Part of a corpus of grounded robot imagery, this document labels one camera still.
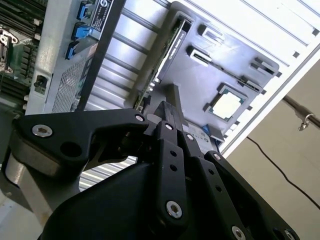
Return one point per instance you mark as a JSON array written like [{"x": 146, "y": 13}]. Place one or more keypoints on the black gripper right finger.
[{"x": 230, "y": 180}]

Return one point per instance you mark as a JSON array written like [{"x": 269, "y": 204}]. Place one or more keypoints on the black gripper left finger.
[{"x": 75, "y": 130}]

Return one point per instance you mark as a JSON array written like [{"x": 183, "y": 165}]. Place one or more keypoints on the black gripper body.
[{"x": 112, "y": 212}]

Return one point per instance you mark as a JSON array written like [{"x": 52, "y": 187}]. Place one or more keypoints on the graphics card with metal bracket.
[{"x": 175, "y": 50}]

